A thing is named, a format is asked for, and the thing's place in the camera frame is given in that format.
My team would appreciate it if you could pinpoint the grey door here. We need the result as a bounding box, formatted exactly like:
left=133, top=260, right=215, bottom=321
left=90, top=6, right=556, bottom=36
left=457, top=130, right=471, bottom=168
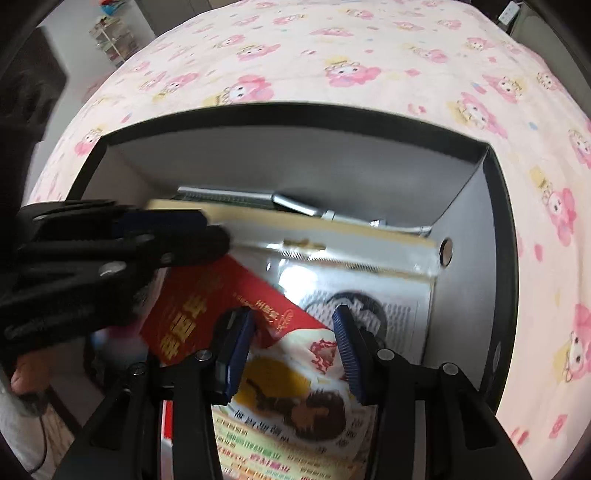
left=141, top=0, right=219, bottom=34

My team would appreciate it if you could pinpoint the toy shelf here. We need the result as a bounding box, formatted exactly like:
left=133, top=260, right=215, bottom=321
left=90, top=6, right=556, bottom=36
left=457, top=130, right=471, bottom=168
left=89, top=0, right=140, bottom=68

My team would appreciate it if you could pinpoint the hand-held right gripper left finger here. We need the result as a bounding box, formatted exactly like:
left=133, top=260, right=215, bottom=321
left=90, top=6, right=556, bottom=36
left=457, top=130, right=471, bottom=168
left=55, top=308, right=257, bottom=480

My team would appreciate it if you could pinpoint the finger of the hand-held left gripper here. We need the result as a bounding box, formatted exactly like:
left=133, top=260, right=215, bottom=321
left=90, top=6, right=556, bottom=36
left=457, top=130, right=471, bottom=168
left=17, top=226, right=232, bottom=278
left=17, top=198, right=208, bottom=237

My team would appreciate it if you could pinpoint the silver metal rod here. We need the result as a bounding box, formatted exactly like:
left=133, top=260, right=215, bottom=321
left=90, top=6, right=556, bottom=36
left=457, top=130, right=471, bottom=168
left=271, top=193, right=433, bottom=237

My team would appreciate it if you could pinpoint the light grey cloth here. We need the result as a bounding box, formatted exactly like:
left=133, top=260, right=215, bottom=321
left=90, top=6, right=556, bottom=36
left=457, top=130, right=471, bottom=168
left=0, top=391, right=52, bottom=472

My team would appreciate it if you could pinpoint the flat silver metal strip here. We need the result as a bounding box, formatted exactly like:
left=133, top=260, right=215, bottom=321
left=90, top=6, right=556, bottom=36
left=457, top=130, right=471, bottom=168
left=177, top=185, right=274, bottom=209

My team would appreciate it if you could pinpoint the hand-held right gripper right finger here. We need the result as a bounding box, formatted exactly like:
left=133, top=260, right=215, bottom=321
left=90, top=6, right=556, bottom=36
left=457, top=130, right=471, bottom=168
left=332, top=305, right=539, bottom=480

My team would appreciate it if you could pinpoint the pink printed blanket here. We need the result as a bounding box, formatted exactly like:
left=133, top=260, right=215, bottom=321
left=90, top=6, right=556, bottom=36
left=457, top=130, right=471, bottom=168
left=28, top=0, right=591, bottom=468

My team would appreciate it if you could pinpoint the clear bead kit packet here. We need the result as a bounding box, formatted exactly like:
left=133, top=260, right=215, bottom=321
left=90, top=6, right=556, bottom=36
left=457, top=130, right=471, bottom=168
left=222, top=231, right=440, bottom=366

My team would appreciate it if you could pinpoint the red printed card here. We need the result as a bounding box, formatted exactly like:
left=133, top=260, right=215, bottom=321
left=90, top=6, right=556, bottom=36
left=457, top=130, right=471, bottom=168
left=139, top=255, right=332, bottom=368

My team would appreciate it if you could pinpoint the person's left hand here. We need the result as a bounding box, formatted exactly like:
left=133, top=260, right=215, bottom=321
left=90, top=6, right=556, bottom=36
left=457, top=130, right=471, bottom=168
left=9, top=339, right=64, bottom=398

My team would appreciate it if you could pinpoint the black cardboard box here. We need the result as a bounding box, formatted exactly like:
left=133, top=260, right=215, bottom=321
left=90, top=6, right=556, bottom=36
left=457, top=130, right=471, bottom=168
left=67, top=100, right=519, bottom=417

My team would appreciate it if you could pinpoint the colourful packet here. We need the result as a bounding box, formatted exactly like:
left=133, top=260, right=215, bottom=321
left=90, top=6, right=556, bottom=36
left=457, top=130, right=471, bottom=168
left=210, top=329, right=382, bottom=480

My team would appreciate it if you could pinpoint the dark cloth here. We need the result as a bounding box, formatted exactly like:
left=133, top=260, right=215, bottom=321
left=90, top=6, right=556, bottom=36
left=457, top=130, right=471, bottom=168
left=0, top=27, right=71, bottom=197

